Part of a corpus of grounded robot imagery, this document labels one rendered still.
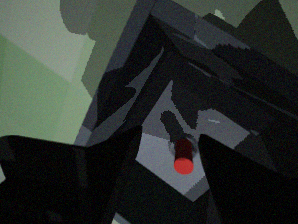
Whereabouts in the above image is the dark red peg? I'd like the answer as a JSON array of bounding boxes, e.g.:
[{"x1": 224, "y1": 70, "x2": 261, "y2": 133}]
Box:
[{"x1": 174, "y1": 139, "x2": 194, "y2": 174}]

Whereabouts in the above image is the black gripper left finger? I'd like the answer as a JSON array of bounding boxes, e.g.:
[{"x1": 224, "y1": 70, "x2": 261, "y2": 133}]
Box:
[{"x1": 0, "y1": 125, "x2": 142, "y2": 224}]

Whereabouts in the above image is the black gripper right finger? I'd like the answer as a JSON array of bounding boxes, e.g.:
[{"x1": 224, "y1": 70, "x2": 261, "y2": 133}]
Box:
[{"x1": 198, "y1": 134, "x2": 298, "y2": 224}]

